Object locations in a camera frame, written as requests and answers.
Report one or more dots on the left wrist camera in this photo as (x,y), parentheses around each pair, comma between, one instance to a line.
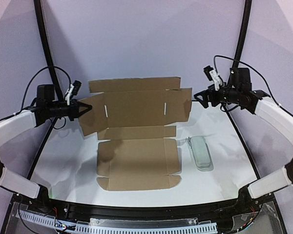
(72,91)

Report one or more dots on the right black frame post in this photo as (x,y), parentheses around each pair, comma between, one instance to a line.
(242,33)

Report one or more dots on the pale green glasses case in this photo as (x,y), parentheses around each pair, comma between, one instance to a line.
(200,152)

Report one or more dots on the black frame post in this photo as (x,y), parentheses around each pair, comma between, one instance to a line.
(242,33)
(46,48)

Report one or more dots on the left black frame post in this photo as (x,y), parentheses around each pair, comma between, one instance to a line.
(46,48)

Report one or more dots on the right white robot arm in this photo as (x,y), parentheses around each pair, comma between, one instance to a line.
(275,128)

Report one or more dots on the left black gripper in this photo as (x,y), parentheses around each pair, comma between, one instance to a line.
(73,109)

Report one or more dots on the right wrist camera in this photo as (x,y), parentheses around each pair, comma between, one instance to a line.
(213,76)

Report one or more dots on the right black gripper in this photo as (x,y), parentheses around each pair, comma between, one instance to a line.
(210,96)

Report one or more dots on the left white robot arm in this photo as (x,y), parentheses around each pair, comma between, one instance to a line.
(43,108)

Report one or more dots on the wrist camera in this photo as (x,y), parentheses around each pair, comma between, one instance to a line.
(72,91)
(213,76)

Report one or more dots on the brown cardboard box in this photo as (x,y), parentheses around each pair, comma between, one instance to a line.
(135,122)

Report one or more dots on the black front frame rail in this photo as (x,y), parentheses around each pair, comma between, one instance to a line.
(83,212)

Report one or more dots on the white slotted cable duct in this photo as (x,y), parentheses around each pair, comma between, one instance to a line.
(109,226)

